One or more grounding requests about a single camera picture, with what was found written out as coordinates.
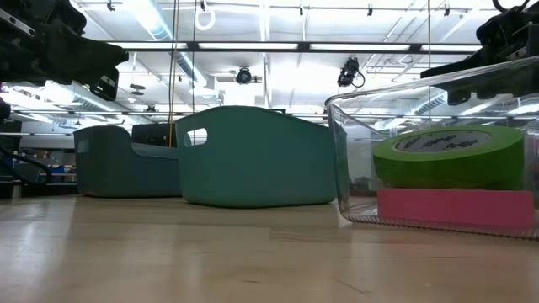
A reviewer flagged black camera with cable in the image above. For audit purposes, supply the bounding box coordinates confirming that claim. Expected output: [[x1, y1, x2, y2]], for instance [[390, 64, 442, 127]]
[[336, 56, 366, 89]]

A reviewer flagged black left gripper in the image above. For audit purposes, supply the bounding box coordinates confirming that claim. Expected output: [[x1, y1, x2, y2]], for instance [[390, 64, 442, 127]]
[[0, 0, 130, 86]]

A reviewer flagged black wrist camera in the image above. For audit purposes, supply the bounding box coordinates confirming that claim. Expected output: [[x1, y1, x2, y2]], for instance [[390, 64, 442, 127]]
[[446, 88, 472, 107], [89, 68, 120, 103]]

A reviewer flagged white cable loop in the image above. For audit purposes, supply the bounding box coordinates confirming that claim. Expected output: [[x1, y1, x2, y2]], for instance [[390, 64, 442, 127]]
[[195, 7, 216, 32]]

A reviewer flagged black monitor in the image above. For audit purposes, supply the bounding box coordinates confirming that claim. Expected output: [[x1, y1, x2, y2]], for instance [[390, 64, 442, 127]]
[[131, 122, 178, 148]]

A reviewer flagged dark teal plastic bin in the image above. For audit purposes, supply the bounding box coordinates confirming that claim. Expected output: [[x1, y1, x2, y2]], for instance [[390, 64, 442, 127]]
[[73, 125, 183, 199]]

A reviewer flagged pink tape roll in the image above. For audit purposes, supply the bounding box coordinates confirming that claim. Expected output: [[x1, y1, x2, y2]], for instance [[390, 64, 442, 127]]
[[376, 188, 536, 232]]

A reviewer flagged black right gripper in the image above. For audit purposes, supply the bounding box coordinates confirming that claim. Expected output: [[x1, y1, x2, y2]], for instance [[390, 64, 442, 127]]
[[420, 0, 539, 96]]

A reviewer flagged background storage shelf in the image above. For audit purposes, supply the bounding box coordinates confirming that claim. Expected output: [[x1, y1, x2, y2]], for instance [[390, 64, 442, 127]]
[[24, 146, 79, 189]]

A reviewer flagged silver ventilation duct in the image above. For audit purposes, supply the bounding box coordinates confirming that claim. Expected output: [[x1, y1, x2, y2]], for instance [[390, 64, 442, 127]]
[[125, 0, 221, 104]]

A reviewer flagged black round ceiling camera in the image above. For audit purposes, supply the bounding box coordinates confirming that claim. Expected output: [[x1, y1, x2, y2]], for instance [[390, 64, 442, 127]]
[[234, 66, 253, 86]]

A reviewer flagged black aluminium table frame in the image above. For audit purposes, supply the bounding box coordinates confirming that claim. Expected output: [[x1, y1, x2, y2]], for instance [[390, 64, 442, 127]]
[[107, 40, 485, 55]]

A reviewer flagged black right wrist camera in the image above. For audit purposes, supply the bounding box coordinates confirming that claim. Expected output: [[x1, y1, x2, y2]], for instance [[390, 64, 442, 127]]
[[446, 88, 472, 107]]

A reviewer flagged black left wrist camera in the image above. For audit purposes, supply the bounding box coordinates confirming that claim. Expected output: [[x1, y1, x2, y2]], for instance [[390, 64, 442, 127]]
[[89, 68, 120, 103]]

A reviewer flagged light teal plastic bin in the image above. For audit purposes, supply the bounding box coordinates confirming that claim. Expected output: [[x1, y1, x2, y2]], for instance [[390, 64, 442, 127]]
[[174, 104, 350, 209]]

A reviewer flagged clear plastic bin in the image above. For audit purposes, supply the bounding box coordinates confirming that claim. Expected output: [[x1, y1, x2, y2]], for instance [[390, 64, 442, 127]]
[[324, 56, 539, 241]]

